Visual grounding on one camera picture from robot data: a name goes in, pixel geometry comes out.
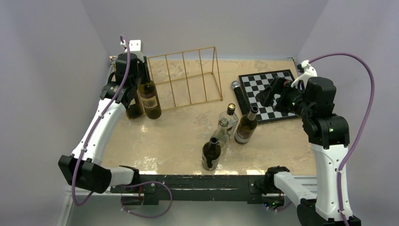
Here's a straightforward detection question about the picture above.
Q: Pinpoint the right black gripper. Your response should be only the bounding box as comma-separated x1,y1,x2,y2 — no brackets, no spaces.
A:
256,75,314,119

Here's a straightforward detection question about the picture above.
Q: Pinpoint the green bottle silver cap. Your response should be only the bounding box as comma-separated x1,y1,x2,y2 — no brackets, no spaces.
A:
138,66,161,120

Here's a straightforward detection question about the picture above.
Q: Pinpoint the dark bottle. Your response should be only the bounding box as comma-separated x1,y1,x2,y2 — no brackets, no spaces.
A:
202,137,222,171
126,91,143,119

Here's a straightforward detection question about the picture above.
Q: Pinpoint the clear round glass bottle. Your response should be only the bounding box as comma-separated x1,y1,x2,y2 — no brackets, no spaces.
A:
212,118,230,155

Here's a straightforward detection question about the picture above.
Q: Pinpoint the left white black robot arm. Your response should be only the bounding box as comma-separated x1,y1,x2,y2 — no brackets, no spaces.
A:
58,53,148,194

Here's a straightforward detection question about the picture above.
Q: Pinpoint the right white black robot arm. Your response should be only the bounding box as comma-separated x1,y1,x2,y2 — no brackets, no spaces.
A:
256,77,361,226

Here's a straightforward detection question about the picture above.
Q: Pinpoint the clear square liquor bottle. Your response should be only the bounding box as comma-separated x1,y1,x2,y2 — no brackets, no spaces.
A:
219,103,239,138

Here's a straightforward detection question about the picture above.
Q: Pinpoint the black white chessboard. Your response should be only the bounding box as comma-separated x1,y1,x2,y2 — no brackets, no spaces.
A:
238,69,300,125

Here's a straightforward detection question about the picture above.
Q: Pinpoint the black mounting base bar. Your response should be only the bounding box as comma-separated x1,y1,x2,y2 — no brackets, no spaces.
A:
111,175,285,208

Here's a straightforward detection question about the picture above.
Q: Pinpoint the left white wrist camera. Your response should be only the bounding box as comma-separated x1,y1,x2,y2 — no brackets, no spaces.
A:
128,40,144,62

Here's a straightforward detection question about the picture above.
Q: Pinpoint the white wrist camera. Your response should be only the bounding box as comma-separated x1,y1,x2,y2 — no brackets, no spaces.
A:
291,60,317,91
128,40,144,62

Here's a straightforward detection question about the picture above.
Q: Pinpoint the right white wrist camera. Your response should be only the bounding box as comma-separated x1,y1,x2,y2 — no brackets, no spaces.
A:
291,60,317,91

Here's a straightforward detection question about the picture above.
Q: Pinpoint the gold wire wine rack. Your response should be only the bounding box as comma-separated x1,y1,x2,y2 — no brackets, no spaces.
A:
147,46,223,111

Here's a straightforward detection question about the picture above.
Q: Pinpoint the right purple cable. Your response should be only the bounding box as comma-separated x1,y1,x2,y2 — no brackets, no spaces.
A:
308,53,375,226

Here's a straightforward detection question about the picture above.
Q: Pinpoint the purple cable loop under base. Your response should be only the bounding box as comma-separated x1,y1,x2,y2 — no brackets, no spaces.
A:
120,181,173,219

